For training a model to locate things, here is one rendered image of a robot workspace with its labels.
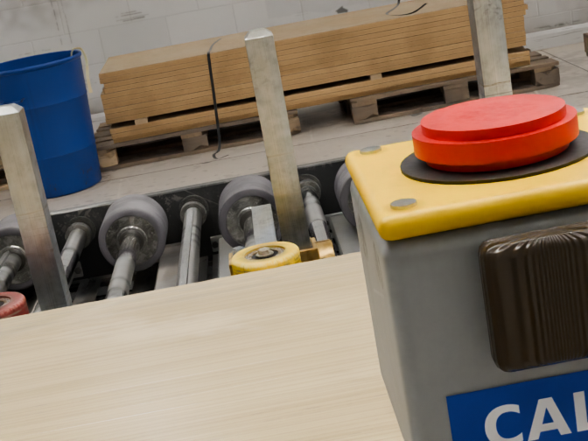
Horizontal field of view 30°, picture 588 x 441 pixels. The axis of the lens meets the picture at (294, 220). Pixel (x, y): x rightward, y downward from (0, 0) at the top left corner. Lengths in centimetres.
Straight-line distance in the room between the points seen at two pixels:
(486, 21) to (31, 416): 73
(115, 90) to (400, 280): 596
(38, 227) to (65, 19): 613
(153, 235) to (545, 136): 157
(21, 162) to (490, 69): 59
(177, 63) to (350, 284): 506
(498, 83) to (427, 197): 115
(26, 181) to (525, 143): 117
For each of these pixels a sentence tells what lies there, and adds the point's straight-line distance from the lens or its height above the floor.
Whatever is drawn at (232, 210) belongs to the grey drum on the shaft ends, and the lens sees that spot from 178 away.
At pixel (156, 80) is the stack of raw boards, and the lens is 617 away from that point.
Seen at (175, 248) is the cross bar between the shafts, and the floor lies 74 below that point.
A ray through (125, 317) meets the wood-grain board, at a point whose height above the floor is 90.
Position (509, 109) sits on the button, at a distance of 27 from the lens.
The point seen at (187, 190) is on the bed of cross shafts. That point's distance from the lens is 192.
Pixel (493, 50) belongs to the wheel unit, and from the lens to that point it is 138.
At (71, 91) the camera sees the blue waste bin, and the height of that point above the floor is 52.
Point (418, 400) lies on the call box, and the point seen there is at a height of 118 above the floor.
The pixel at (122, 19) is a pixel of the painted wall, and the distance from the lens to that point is 746.
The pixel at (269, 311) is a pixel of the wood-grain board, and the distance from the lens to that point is 110.
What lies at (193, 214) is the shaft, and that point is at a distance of 184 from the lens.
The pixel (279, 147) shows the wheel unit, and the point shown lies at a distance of 137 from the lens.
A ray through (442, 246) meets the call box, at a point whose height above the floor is 121.
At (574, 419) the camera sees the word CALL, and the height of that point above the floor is 117.
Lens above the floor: 129
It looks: 16 degrees down
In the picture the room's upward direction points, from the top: 10 degrees counter-clockwise
